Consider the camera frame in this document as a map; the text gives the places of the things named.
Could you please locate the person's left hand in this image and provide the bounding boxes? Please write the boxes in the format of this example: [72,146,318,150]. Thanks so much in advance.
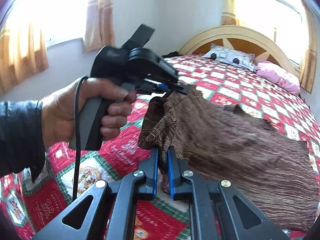
[41,78,136,148]

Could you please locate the grey patterned pillow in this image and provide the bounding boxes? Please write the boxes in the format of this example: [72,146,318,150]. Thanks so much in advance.
[203,44,256,72]

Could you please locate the red patchwork bear bedspread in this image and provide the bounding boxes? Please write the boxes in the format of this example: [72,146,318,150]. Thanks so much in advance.
[1,55,319,239]

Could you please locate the yellow curtain right of window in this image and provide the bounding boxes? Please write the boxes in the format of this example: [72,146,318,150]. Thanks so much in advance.
[299,0,317,94]

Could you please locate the yellow curtain left window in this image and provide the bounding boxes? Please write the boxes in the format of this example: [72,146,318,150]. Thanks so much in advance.
[82,0,115,52]

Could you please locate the brown knitted sweater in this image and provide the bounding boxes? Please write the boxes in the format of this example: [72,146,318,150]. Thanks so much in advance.
[138,86,318,231]

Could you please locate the orange curtain far left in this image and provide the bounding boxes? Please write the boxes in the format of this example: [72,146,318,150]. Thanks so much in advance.
[1,22,49,94]

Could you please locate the yellow curtain window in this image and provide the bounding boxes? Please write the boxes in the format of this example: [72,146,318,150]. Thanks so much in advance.
[221,0,249,28]
[82,0,115,52]

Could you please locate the cream arched wooden headboard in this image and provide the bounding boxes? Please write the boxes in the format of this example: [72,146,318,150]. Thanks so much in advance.
[179,25,300,77]

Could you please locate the black left sleeve forearm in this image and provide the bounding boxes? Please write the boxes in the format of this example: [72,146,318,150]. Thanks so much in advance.
[0,100,45,181]

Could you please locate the pink pillow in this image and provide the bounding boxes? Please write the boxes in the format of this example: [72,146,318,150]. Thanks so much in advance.
[255,61,300,96]

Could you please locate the back window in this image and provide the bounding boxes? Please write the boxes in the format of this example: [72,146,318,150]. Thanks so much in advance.
[235,0,306,67]

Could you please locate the black item beside bed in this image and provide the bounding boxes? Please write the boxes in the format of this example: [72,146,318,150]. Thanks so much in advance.
[162,51,179,58]

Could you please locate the yellow curtain centre window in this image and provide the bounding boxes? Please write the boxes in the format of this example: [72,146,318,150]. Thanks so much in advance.
[221,0,249,28]

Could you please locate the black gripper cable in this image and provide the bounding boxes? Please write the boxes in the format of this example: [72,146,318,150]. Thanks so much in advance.
[71,74,90,202]

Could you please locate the left side window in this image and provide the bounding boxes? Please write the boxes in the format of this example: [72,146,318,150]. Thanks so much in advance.
[4,0,88,47]

